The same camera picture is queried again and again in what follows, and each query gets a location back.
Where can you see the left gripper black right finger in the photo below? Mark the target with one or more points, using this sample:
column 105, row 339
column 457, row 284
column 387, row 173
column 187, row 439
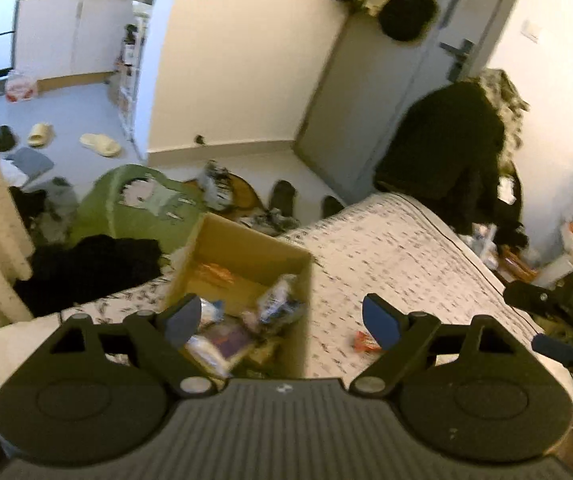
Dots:
column 404, row 339

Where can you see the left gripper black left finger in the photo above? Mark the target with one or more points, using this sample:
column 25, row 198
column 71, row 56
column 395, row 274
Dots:
column 158, row 339

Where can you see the white black patterned bedspread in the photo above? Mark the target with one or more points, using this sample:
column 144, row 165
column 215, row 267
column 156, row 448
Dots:
column 388, row 244

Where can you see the brown cardboard box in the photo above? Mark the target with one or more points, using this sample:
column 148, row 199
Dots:
column 225, row 261

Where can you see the black clothes pile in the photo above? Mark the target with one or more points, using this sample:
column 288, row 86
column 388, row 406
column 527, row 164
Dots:
column 96, row 267

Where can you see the green cartoon floor mat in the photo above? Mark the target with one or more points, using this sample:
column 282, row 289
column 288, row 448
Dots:
column 138, row 202

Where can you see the grey sneaker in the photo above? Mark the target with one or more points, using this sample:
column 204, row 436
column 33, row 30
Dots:
column 216, row 185

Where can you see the black coat on rack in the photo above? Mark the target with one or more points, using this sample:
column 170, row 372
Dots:
column 446, row 154

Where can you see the black slipper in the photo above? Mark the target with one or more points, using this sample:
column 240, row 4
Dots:
column 7, row 139

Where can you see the grey door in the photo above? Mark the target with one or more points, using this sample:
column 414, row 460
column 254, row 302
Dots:
column 371, row 80

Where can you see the white storage rack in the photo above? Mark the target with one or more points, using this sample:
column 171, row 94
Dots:
column 129, row 64

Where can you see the red white plastic bag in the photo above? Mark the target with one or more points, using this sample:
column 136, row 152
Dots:
column 20, row 86

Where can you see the white kitchen cabinet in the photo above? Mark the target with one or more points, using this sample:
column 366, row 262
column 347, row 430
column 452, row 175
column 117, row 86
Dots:
column 62, row 38

